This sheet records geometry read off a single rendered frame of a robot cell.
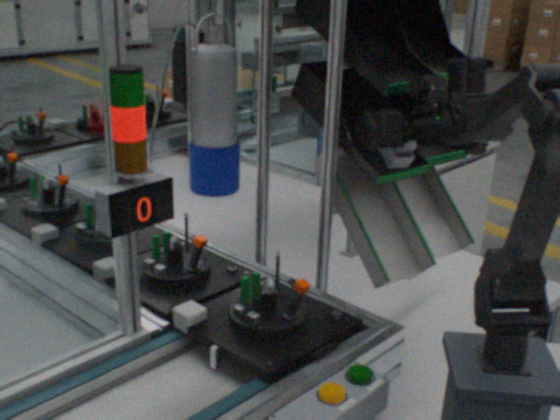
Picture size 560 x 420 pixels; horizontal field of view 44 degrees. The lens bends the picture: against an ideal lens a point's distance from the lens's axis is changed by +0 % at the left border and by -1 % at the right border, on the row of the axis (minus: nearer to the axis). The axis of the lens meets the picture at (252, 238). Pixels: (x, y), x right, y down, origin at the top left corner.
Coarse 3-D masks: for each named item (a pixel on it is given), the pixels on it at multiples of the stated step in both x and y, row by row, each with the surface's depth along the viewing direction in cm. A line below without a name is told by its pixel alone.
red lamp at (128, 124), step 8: (112, 112) 102; (120, 112) 101; (128, 112) 101; (136, 112) 101; (144, 112) 103; (112, 120) 103; (120, 120) 101; (128, 120) 101; (136, 120) 102; (144, 120) 103; (112, 128) 103; (120, 128) 102; (128, 128) 102; (136, 128) 102; (144, 128) 104; (120, 136) 102; (128, 136) 102; (136, 136) 103; (144, 136) 104
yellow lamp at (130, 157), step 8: (120, 144) 103; (128, 144) 103; (136, 144) 103; (144, 144) 104; (120, 152) 103; (128, 152) 103; (136, 152) 103; (144, 152) 105; (120, 160) 104; (128, 160) 104; (136, 160) 104; (144, 160) 105; (120, 168) 104; (128, 168) 104; (136, 168) 104; (144, 168) 106
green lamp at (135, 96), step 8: (112, 80) 100; (120, 80) 99; (128, 80) 99; (136, 80) 100; (112, 88) 100; (120, 88) 99; (128, 88) 99; (136, 88) 100; (112, 96) 101; (120, 96) 100; (128, 96) 100; (136, 96) 100; (112, 104) 101; (120, 104) 100; (128, 104) 100; (136, 104) 101
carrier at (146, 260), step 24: (168, 240) 141; (144, 264) 137; (168, 264) 138; (216, 264) 143; (240, 264) 143; (144, 288) 133; (168, 288) 133; (192, 288) 133; (216, 288) 133; (168, 312) 125
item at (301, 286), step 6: (288, 282) 116; (294, 282) 116; (300, 282) 114; (306, 282) 114; (294, 288) 115; (300, 288) 114; (306, 288) 114; (294, 294) 116; (300, 294) 114; (294, 300) 116; (300, 300) 116; (288, 306) 118; (294, 306) 116; (288, 312) 118; (294, 312) 118
